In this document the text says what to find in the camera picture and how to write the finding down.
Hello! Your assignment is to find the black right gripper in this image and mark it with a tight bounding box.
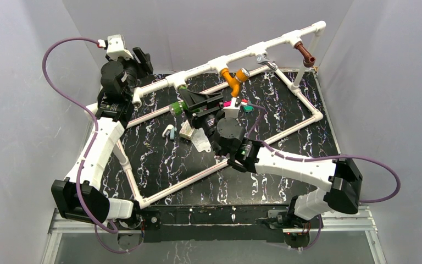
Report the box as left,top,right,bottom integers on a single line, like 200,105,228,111
179,89,225,157

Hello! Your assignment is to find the green plastic faucet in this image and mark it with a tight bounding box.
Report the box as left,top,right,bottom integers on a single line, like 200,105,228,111
169,85,188,116

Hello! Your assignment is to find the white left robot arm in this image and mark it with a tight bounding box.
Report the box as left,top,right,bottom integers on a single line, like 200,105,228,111
51,47,153,229

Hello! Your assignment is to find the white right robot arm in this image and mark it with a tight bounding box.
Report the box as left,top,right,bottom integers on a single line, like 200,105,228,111
177,85,363,228

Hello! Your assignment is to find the small beige cardboard box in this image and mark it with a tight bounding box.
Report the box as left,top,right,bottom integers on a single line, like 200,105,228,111
179,120,195,140

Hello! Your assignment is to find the white teal thread tape roll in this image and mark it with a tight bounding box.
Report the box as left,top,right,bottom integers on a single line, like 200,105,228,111
162,124,176,140

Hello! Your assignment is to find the clear plastic bag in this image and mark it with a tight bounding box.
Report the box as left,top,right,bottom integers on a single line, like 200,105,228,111
191,129,212,153

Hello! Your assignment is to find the orange plastic faucet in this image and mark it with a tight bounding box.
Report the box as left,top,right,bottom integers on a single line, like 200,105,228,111
219,68,250,97

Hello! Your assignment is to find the small green plastic piece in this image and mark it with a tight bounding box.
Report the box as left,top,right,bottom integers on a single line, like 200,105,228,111
243,104,254,113

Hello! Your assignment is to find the black marble table mat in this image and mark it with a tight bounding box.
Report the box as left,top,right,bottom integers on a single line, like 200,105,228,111
101,71,338,205

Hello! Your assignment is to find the chrome metal faucet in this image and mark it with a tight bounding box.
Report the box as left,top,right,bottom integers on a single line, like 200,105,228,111
256,53,278,72

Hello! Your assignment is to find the brown plastic faucet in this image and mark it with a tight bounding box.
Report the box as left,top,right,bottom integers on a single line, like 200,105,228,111
294,41,316,68

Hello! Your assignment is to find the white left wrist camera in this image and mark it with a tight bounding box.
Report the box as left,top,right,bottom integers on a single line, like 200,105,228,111
97,34,134,61

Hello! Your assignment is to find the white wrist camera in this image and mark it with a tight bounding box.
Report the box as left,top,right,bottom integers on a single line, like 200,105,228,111
97,34,134,61
223,97,248,119

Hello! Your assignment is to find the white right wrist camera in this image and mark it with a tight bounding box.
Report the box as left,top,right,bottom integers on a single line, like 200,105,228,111
223,97,248,119

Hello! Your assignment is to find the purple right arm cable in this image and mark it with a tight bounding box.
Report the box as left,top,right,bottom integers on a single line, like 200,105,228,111
245,103,402,204

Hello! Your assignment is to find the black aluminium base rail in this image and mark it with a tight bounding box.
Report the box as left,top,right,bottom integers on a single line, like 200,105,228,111
47,203,379,243

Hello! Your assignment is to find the white PVC pipe frame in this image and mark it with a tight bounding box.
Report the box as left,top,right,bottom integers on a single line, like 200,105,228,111
86,20,326,210

